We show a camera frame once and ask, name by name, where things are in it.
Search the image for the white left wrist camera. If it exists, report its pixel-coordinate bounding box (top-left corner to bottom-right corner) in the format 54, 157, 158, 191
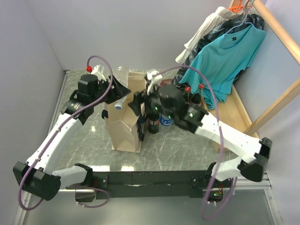
86, 64, 110, 83

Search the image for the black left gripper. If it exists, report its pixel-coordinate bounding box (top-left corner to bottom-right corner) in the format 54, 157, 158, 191
90, 74, 131, 106

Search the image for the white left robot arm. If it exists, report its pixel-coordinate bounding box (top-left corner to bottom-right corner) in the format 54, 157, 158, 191
13, 74, 131, 201

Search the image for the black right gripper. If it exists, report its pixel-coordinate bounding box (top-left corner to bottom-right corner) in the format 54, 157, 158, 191
128, 81, 176, 120

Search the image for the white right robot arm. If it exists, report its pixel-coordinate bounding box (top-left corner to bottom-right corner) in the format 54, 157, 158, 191
128, 84, 272, 187

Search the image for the light blue hanger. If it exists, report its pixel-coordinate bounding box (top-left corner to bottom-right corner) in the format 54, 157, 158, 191
223, 0, 264, 35

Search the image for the red plaid folded cloth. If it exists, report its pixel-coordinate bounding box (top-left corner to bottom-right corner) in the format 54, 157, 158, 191
160, 79, 173, 86

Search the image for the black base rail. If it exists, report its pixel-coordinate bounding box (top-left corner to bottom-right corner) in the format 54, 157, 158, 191
75, 171, 233, 203

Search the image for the wooden clothes rack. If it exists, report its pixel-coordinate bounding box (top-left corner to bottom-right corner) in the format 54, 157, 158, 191
206, 0, 300, 151

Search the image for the Pocari bottle blue cap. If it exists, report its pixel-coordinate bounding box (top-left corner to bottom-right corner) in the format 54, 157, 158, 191
159, 114, 173, 133
114, 66, 129, 110

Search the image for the beige canvas tote bag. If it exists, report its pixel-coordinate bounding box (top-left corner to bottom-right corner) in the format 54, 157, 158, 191
102, 72, 146, 153

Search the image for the dark floral shirt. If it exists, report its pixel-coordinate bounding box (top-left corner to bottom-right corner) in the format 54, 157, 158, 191
172, 14, 265, 90

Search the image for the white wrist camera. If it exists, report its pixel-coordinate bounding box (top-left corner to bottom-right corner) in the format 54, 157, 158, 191
145, 69, 163, 96
86, 64, 110, 83

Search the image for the white garment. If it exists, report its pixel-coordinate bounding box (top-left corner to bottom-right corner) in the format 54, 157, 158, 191
175, 7, 242, 64

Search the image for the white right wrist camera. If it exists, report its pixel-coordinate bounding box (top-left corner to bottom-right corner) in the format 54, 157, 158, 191
145, 69, 163, 96

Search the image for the turquoise t-shirt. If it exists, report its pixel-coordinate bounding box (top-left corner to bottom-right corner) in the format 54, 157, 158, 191
179, 25, 266, 109

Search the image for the cola bottle red cap front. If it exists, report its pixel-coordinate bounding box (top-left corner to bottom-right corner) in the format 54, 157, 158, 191
183, 86, 192, 103

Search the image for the orange hanger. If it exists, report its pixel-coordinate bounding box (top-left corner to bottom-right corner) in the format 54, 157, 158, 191
228, 0, 244, 13

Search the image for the cola bottle red cap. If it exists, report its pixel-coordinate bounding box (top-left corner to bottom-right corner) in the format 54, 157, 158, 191
190, 83, 205, 106
148, 112, 160, 134
183, 86, 192, 103

